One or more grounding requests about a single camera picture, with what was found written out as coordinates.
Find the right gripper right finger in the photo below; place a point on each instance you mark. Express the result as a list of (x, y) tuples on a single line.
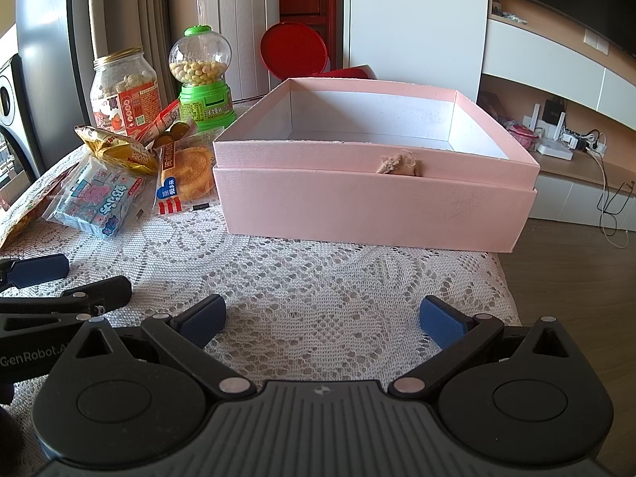
[(463, 341)]

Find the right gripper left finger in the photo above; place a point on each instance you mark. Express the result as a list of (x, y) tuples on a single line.
[(180, 342)]

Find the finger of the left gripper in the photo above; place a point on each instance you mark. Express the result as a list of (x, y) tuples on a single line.
[(95, 299), (27, 272)]

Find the blue cartoon snack pack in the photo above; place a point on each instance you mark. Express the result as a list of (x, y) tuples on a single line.
[(95, 198)]

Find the round cracker packet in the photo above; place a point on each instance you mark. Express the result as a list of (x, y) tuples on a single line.
[(192, 171)]

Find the yellow gold snack bag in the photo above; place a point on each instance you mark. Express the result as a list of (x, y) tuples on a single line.
[(118, 150)]

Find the red white snack stick packet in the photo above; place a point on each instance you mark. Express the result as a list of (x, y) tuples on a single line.
[(166, 185)]

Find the yellow balls snack pack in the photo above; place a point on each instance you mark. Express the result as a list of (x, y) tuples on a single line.
[(175, 132)]

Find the red chicken snack bag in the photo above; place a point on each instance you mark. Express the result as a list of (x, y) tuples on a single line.
[(33, 202)]

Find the white lace tablecloth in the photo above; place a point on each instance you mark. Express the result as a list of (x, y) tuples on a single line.
[(296, 309)]

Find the black speaker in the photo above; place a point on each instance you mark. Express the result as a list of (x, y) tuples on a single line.
[(21, 160)]

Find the pink item on shelf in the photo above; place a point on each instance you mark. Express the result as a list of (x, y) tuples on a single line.
[(523, 136)]

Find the glass snack jar gold lid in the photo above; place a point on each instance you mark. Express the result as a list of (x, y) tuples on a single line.
[(125, 92)]

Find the white router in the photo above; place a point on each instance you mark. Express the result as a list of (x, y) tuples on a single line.
[(549, 136)]

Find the pink cardboard box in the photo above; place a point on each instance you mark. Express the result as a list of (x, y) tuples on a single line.
[(374, 162)]

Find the green gumball candy dispenser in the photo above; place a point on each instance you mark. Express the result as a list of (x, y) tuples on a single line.
[(199, 61)]

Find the white tv cabinet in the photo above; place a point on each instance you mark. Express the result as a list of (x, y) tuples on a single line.
[(533, 56)]

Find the red round lidded bin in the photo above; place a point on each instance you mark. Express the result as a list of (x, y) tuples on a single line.
[(294, 50)]

